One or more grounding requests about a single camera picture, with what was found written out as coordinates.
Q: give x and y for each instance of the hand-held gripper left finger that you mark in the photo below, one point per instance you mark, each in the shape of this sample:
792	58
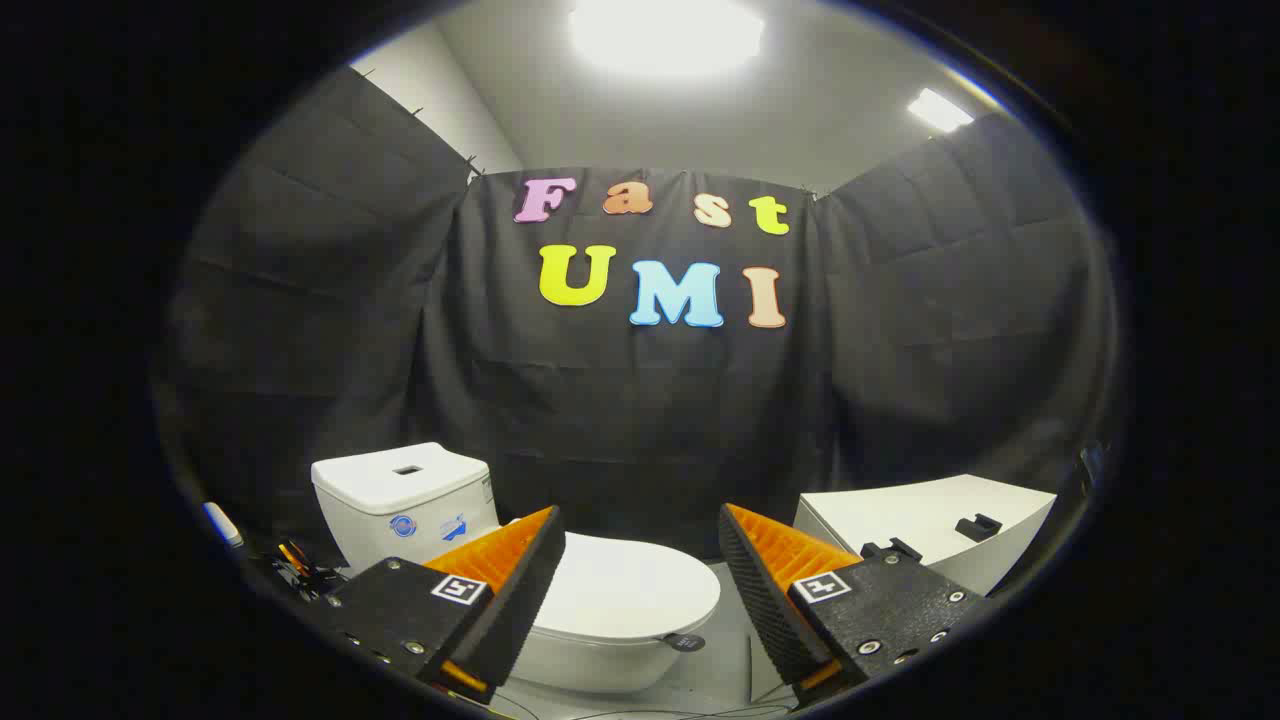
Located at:
520	590

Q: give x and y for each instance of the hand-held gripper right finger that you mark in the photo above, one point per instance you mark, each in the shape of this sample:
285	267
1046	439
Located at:
760	590

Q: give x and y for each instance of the white toilet lid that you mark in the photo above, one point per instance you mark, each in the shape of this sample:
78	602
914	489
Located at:
630	590

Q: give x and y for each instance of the white ceramic toilet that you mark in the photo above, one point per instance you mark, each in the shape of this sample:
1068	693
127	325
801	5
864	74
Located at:
390	485

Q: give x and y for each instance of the white cabinet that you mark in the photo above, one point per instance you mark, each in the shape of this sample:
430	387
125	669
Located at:
900	515

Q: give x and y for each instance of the black backdrop cloth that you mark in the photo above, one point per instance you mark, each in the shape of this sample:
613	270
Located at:
620	420

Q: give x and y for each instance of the small white object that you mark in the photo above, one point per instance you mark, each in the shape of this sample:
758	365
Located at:
222	523

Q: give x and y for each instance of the small ceiling light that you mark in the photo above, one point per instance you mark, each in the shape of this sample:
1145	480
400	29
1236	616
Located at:
938	108

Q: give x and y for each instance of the black bracket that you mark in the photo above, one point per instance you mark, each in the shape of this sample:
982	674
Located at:
978	525
890	548

